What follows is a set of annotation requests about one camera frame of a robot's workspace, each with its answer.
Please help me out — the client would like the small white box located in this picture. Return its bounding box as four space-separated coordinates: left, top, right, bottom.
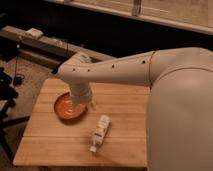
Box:
26 28 43 38

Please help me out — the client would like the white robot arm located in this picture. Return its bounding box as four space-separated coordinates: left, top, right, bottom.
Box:
56 47 213 171

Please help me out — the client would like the long wooden beam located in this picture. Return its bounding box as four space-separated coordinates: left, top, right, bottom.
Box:
0 26 113 61

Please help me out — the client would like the black tripod stand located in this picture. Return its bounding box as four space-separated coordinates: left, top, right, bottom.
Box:
0 67 29 161

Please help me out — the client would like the white plastic bottle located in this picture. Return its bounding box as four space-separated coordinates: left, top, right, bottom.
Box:
90 115 111 153

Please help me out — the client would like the orange ceramic bowl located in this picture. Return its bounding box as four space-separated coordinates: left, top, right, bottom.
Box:
54 92 87 120

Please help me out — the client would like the black cable with plug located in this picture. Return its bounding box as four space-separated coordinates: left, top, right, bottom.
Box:
12 35 25 86

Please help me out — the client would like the wooden table board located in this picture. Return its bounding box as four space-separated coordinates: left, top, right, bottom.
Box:
14 79 149 167

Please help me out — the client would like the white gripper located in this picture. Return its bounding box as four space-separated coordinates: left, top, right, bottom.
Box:
69 82 96 114

